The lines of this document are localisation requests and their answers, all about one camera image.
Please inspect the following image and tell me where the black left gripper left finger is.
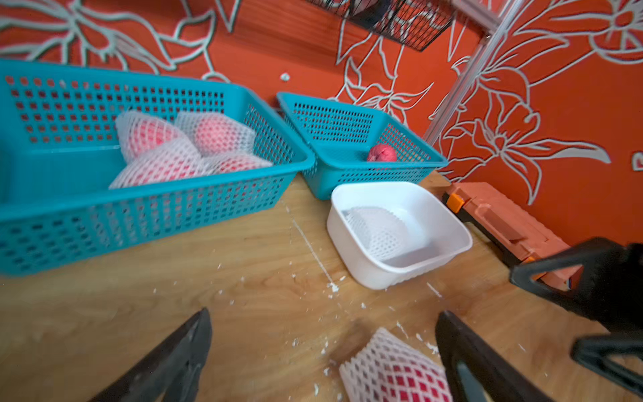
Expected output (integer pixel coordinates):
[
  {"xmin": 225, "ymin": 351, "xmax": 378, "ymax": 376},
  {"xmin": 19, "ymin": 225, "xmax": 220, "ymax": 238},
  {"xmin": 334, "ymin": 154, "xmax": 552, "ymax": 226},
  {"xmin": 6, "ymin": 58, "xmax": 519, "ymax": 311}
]
[{"xmin": 91, "ymin": 308, "xmax": 213, "ymax": 401}]

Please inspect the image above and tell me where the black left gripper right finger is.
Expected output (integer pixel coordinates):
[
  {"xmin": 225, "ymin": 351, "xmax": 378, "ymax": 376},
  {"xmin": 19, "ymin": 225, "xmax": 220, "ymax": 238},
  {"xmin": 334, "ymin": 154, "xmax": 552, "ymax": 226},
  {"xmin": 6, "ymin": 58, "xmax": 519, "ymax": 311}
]
[{"xmin": 435, "ymin": 311, "xmax": 551, "ymax": 401}]

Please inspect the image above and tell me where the orange tool case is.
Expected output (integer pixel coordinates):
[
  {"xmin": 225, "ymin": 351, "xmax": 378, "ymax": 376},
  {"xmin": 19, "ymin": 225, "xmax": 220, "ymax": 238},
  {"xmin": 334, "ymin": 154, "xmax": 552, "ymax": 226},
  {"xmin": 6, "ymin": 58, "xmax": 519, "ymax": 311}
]
[{"xmin": 442, "ymin": 183, "xmax": 569, "ymax": 268}]

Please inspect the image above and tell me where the white plastic tub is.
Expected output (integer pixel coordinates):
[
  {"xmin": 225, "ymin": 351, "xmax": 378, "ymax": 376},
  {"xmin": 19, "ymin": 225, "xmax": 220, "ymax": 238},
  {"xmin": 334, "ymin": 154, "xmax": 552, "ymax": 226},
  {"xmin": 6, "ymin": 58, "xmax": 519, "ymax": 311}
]
[{"xmin": 327, "ymin": 182, "xmax": 473, "ymax": 290}]

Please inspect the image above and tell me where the teal basket for bare apples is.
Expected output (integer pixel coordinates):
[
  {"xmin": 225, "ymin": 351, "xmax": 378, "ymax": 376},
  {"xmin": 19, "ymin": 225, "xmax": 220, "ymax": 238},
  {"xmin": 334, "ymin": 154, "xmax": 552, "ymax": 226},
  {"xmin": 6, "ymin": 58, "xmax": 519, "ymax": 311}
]
[{"xmin": 276, "ymin": 92, "xmax": 447, "ymax": 200}]

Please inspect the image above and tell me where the teal basket with netted apples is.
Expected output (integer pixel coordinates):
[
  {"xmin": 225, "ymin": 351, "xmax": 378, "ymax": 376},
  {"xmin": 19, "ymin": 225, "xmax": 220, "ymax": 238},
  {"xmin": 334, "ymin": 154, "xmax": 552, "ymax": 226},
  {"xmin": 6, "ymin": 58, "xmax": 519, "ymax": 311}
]
[{"xmin": 0, "ymin": 59, "xmax": 317, "ymax": 278}]

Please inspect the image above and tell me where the black wire wall basket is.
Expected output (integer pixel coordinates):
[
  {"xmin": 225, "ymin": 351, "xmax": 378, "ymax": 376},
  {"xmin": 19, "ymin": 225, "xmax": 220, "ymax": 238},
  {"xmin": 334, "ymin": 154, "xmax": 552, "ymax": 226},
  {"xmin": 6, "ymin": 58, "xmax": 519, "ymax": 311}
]
[{"xmin": 311, "ymin": 0, "xmax": 456, "ymax": 51}]

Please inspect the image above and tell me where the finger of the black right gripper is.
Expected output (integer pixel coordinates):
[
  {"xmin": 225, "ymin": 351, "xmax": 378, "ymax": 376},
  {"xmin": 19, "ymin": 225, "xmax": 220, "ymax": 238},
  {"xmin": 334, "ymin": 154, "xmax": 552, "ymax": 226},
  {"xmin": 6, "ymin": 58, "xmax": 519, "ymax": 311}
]
[
  {"xmin": 570, "ymin": 333, "xmax": 642, "ymax": 397},
  {"xmin": 509, "ymin": 237, "xmax": 642, "ymax": 332}
]

